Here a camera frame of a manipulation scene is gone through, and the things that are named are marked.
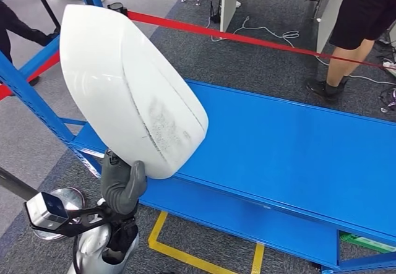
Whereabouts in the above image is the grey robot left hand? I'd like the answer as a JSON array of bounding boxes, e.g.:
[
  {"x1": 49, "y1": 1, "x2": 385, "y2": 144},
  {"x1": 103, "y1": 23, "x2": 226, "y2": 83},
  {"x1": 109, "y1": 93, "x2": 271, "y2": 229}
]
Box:
[{"x1": 101, "y1": 149, "x2": 148, "y2": 216}]

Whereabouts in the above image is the white curved plastic part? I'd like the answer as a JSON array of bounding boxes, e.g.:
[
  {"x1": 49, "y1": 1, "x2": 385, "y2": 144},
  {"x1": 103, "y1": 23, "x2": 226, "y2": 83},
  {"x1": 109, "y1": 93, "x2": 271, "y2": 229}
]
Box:
[{"x1": 59, "y1": 4, "x2": 209, "y2": 180}]

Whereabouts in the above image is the blue metal shelf rack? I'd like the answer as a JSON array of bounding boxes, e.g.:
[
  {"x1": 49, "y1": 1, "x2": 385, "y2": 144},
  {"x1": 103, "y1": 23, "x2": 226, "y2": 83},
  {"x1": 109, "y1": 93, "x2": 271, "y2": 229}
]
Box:
[{"x1": 0, "y1": 0, "x2": 396, "y2": 274}]

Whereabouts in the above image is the chrome stanchion with round base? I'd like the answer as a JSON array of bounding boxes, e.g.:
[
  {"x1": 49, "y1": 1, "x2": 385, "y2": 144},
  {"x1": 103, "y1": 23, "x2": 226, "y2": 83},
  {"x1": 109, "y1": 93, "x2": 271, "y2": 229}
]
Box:
[{"x1": 0, "y1": 166, "x2": 85, "y2": 241}]

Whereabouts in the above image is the red barrier belt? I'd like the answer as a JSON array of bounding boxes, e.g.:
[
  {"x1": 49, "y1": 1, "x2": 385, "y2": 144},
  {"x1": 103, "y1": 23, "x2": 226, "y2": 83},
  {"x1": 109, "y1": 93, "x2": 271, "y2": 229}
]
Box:
[
  {"x1": 126, "y1": 11, "x2": 396, "y2": 70},
  {"x1": 0, "y1": 51, "x2": 60, "y2": 101}
]

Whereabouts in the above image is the black power adapter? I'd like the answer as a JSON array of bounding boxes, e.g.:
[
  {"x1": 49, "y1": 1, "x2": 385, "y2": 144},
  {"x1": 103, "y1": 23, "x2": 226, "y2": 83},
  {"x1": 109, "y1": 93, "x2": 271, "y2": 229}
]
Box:
[{"x1": 210, "y1": 1, "x2": 221, "y2": 24}]

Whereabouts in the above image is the black pole with round base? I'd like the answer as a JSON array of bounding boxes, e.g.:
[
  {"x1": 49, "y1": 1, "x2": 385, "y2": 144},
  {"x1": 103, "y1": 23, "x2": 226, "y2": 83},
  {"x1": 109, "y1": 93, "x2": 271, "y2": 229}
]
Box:
[{"x1": 26, "y1": 0, "x2": 60, "y2": 31}]

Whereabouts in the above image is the person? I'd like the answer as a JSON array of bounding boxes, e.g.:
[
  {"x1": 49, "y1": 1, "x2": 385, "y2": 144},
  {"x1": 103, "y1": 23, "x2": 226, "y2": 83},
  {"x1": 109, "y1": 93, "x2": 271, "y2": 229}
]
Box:
[
  {"x1": 305, "y1": 0, "x2": 396, "y2": 103},
  {"x1": 0, "y1": 0, "x2": 59, "y2": 96}
]

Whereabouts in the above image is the white desk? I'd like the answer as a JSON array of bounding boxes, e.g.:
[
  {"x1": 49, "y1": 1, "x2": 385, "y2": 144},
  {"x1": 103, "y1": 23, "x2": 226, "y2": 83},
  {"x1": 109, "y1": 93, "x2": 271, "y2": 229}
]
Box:
[{"x1": 220, "y1": 0, "x2": 349, "y2": 54}]

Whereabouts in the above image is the green plastic crate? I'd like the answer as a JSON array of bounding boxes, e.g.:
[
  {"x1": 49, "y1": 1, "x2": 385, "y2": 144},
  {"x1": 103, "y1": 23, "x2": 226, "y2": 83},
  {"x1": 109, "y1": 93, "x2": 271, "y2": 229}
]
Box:
[{"x1": 339, "y1": 231, "x2": 396, "y2": 253}]

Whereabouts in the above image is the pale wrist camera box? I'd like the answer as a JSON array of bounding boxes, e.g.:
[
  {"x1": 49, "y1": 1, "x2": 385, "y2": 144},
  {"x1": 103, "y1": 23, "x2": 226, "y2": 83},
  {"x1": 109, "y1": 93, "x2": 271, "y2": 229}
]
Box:
[{"x1": 24, "y1": 191, "x2": 69, "y2": 230}]

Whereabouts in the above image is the dark belt stanchion post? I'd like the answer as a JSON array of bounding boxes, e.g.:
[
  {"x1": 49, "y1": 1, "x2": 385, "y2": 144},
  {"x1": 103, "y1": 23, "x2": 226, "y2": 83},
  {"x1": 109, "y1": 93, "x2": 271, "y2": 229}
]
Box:
[{"x1": 107, "y1": 2, "x2": 128, "y2": 17}]

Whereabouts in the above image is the white cable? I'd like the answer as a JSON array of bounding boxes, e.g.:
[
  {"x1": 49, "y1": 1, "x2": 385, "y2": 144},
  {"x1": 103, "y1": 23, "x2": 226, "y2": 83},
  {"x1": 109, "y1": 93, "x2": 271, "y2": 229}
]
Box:
[{"x1": 210, "y1": 15, "x2": 396, "y2": 85}]

